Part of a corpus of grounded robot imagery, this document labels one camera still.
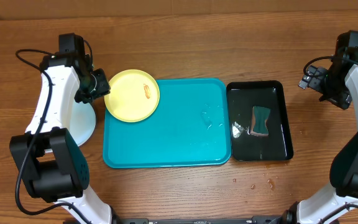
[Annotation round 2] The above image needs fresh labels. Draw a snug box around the light blue plate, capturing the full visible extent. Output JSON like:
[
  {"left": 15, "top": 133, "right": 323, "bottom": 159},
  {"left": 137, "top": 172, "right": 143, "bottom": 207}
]
[{"left": 68, "top": 102, "right": 96, "bottom": 146}]

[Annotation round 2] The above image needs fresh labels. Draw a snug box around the yellow plate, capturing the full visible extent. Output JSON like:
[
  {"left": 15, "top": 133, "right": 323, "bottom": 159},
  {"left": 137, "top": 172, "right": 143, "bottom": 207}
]
[{"left": 104, "top": 69, "right": 160, "bottom": 123}]

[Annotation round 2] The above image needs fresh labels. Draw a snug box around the sponge with green pad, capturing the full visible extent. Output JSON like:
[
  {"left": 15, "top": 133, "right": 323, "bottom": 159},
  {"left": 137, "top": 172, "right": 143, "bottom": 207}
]
[{"left": 250, "top": 106, "right": 270, "bottom": 137}]

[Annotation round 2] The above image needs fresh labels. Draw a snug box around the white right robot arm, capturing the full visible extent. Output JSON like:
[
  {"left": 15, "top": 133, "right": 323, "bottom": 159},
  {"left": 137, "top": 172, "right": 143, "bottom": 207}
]
[{"left": 274, "top": 62, "right": 358, "bottom": 223}]

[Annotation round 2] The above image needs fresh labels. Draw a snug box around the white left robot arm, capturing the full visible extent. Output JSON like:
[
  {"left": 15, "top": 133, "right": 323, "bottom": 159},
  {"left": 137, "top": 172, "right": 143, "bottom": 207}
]
[{"left": 9, "top": 51, "right": 120, "bottom": 223}]

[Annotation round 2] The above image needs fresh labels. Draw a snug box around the black tray with water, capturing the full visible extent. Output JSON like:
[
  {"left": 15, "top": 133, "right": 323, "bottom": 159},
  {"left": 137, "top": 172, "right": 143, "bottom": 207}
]
[{"left": 226, "top": 80, "right": 294, "bottom": 161}]

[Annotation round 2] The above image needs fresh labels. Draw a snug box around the teal plastic tray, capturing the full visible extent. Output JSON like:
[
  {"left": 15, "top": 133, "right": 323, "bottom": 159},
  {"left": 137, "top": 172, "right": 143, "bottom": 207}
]
[{"left": 103, "top": 78, "right": 231, "bottom": 169}]

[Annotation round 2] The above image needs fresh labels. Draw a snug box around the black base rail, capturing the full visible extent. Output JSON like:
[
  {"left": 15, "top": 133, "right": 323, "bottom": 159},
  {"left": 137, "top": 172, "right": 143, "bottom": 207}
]
[{"left": 121, "top": 215, "right": 282, "bottom": 224}]

